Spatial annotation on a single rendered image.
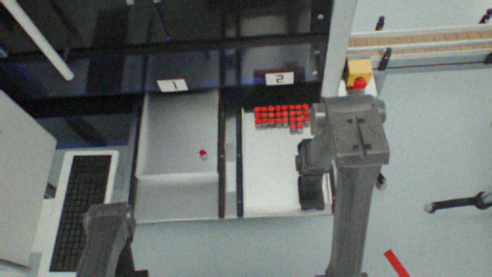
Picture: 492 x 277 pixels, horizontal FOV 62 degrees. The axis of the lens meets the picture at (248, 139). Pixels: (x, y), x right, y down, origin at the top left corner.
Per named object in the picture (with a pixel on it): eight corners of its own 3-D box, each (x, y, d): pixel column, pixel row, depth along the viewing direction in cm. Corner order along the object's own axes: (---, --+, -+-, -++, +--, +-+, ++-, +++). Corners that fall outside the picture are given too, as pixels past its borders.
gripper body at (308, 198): (320, 177, 119) (322, 163, 113) (324, 210, 113) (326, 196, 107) (297, 179, 119) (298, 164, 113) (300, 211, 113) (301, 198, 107)
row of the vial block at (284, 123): (255, 125, 139) (254, 118, 135) (308, 122, 138) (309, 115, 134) (255, 131, 138) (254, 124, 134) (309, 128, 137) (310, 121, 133)
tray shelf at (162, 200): (135, 94, 151) (134, 91, 149) (330, 82, 146) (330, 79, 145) (120, 224, 129) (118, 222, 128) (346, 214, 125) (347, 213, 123)
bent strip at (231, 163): (226, 150, 136) (224, 142, 130) (235, 150, 136) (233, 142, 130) (226, 191, 129) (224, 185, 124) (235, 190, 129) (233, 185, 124)
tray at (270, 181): (242, 113, 141) (241, 108, 138) (319, 109, 140) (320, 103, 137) (244, 210, 126) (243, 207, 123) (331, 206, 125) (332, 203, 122)
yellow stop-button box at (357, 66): (343, 68, 137) (346, 55, 130) (365, 67, 136) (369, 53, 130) (346, 88, 133) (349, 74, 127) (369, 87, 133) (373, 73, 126)
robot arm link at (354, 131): (329, 138, 54) (405, 133, 54) (312, 91, 66) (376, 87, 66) (317, 333, 79) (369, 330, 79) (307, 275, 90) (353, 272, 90)
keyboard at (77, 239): (74, 156, 148) (71, 153, 146) (112, 155, 147) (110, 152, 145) (49, 272, 130) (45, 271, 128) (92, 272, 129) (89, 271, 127)
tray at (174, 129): (148, 90, 149) (144, 85, 146) (219, 86, 147) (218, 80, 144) (138, 179, 134) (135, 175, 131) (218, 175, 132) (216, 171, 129)
